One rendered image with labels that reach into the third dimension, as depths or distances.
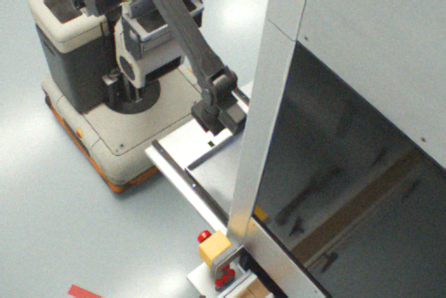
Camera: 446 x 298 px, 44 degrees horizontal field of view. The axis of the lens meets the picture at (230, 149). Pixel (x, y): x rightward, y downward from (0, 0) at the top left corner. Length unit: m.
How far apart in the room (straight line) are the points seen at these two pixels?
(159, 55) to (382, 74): 1.46
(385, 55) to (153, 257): 1.98
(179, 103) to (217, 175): 0.93
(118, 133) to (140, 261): 0.58
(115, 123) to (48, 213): 0.52
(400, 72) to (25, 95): 2.55
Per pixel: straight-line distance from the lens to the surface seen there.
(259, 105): 0.96
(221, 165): 1.72
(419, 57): 0.65
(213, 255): 1.43
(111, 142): 2.48
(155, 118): 2.53
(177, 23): 1.27
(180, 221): 2.59
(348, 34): 0.71
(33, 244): 2.64
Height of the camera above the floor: 2.38
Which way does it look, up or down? 59 degrees down
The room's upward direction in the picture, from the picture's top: 8 degrees clockwise
